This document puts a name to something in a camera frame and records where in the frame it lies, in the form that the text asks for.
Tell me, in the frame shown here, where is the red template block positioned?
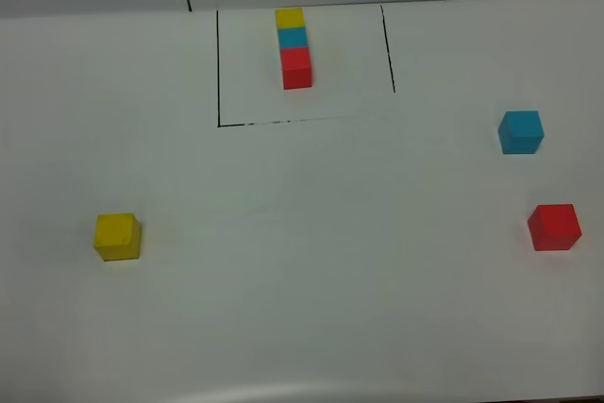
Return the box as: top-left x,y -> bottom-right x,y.
280,47 -> 312,90

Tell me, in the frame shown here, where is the blue template block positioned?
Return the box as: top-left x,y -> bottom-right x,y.
277,26 -> 309,50

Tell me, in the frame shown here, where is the yellow template block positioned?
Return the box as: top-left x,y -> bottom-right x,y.
275,8 -> 306,29

